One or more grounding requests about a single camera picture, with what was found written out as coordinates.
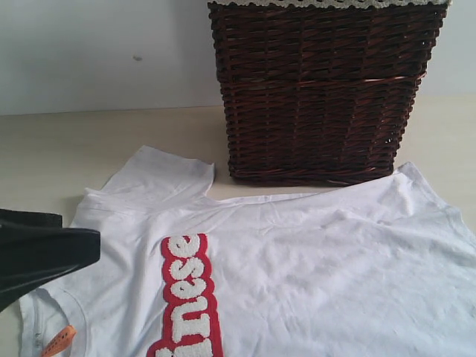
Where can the white t-shirt red lettering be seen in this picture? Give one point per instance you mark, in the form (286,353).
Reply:
(383,268)

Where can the dark brown wicker basket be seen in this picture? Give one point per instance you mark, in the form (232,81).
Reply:
(317,95)

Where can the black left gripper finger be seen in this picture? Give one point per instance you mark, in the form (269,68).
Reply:
(32,257)
(31,219)

